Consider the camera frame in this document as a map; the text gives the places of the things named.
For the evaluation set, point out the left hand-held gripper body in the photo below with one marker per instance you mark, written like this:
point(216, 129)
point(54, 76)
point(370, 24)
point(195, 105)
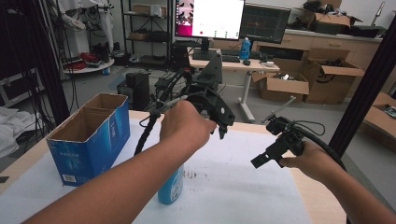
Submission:
point(218, 109)

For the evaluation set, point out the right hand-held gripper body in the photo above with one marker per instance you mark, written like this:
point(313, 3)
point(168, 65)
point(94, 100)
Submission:
point(286, 138)

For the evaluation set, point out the person's right hand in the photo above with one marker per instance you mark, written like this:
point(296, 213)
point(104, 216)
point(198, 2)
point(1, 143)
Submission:
point(311, 163)

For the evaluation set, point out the person's left hand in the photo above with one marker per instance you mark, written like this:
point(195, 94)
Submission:
point(183, 127)

